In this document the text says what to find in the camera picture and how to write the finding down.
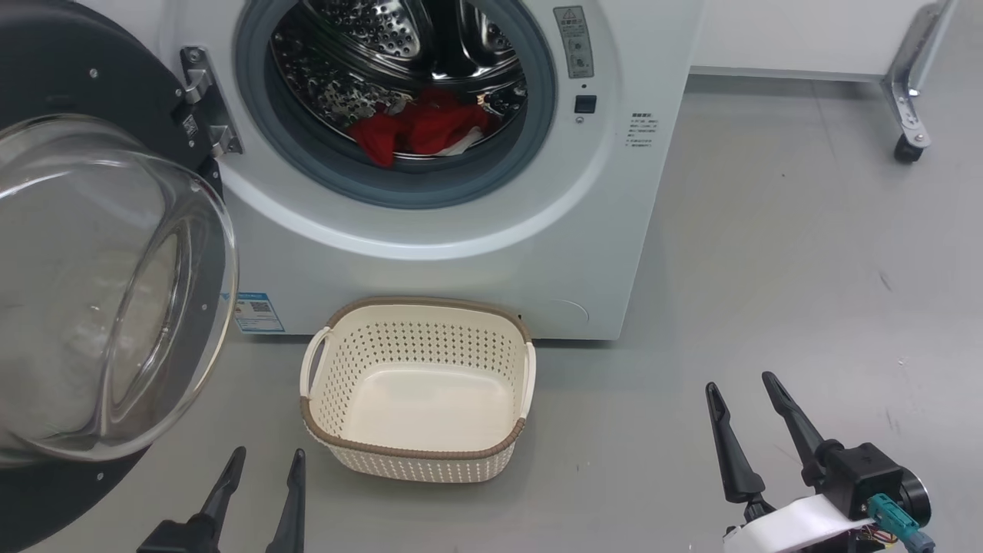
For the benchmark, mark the metal door hinge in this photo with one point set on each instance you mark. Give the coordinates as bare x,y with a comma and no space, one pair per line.
207,107

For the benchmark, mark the grey warning sticker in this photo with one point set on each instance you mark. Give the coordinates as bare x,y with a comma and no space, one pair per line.
574,42

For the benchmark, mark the black round glass washer door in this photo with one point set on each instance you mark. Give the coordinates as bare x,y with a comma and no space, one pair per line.
100,307

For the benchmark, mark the steel perforated washer drum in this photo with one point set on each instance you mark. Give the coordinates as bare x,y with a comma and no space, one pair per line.
369,38

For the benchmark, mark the grey rubber door gasket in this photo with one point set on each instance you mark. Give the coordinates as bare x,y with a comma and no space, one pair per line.
530,130

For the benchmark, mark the cream perforated laundry basket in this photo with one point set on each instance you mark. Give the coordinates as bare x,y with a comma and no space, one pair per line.
418,415

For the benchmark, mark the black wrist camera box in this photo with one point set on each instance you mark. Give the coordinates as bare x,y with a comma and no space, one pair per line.
864,472

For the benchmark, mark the white front-load washing machine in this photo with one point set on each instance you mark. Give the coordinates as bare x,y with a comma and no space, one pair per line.
461,276

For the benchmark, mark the silver metal table leg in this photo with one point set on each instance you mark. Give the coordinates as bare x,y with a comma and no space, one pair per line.
910,77

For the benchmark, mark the black door lock slot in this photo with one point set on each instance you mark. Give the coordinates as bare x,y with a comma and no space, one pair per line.
585,104

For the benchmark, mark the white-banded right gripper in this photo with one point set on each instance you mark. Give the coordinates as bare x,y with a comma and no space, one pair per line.
791,530

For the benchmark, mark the white table panel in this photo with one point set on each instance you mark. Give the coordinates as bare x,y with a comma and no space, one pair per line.
791,34

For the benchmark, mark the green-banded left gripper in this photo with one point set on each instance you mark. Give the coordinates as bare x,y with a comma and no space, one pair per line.
180,538

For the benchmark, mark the printed text label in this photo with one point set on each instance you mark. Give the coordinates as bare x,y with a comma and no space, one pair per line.
641,129

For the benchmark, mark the blue energy label sticker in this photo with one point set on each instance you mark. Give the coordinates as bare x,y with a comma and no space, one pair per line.
257,313

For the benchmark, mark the red and white jersey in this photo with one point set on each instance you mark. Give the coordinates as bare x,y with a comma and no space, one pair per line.
426,127

